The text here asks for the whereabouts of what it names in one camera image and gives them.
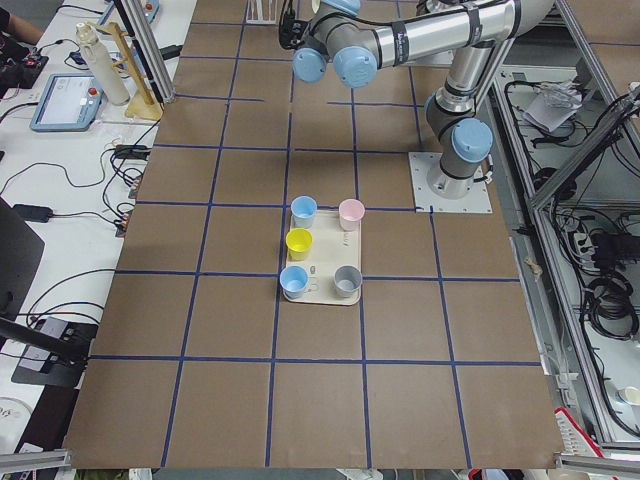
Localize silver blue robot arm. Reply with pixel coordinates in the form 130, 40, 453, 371
279, 0, 553, 200

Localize yellow plastic cup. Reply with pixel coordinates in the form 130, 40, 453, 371
285, 228, 313, 261

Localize light blue cup near pink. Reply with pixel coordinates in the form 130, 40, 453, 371
291, 195, 317, 229

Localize pink plastic cup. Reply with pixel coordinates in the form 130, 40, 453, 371
338, 199, 366, 231

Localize grey plastic cup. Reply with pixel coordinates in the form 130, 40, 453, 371
334, 265, 363, 298

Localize light blue cup near grey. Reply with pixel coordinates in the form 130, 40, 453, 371
279, 265, 309, 299

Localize beige plastic tray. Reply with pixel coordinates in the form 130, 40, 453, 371
284, 210, 362, 306

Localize wooden stand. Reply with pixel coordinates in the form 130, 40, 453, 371
95, 22, 163, 121

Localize black power adapter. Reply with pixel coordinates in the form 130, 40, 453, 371
12, 204, 54, 223

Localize blue teach pendant tablet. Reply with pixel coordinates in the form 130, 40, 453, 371
30, 73, 103, 132

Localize beige water bottle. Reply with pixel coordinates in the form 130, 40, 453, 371
76, 22, 130, 105

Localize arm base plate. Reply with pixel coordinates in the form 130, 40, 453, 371
408, 152, 493, 214

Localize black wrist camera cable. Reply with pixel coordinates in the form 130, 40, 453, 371
277, 0, 307, 50

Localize white wire dish rack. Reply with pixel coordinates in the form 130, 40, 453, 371
246, 0, 279, 25

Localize aluminium frame post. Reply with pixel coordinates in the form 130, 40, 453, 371
114, 0, 175, 104

